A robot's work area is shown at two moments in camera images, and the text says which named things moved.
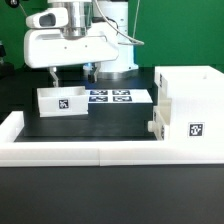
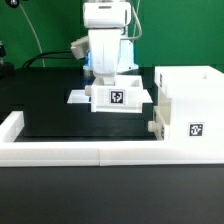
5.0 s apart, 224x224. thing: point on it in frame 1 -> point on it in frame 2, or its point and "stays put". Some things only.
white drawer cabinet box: [197, 100] stays put
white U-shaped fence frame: [100, 153] stays put
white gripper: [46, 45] -> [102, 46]
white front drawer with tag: [161, 118] stays put
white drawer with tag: [62, 101] -> [126, 95]
